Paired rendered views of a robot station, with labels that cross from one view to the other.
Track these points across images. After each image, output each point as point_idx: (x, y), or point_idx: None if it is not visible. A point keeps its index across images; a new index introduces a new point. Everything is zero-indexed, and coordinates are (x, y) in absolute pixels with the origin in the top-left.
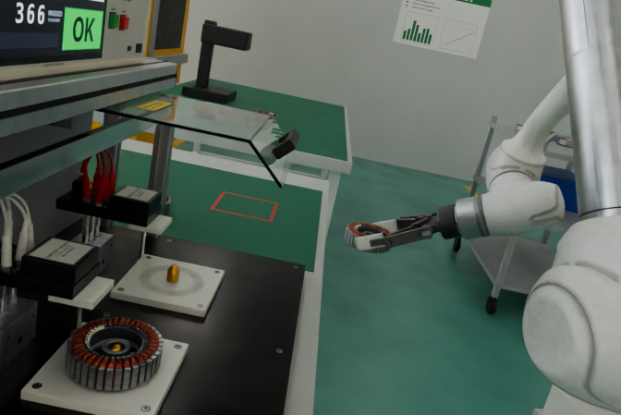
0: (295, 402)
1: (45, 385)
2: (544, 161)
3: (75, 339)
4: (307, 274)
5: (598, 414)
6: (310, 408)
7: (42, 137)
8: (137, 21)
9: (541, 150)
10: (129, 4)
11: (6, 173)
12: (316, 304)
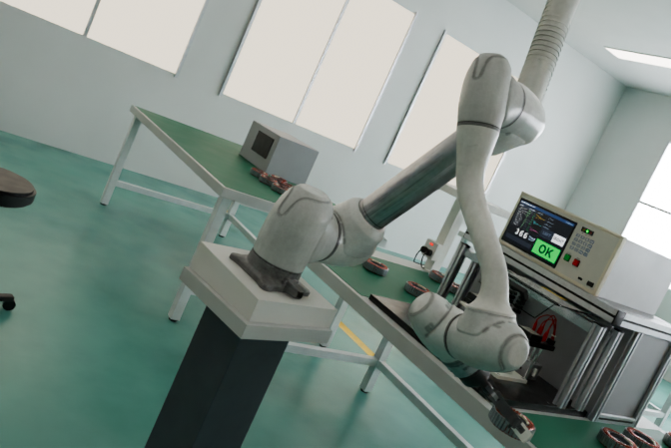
0: (404, 332)
1: None
2: (468, 304)
3: None
4: (491, 406)
5: (317, 295)
6: (398, 330)
7: (574, 328)
8: (591, 269)
9: (477, 296)
10: (585, 257)
11: None
12: (456, 380)
